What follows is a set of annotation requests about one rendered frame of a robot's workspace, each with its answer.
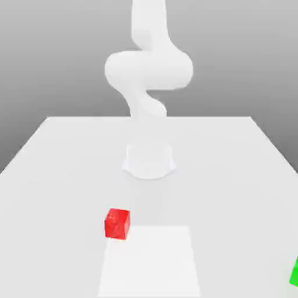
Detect small red cube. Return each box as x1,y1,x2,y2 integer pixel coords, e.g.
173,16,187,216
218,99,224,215
104,207,131,240

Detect small green cube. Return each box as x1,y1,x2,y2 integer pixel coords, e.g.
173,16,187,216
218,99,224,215
288,256,298,288

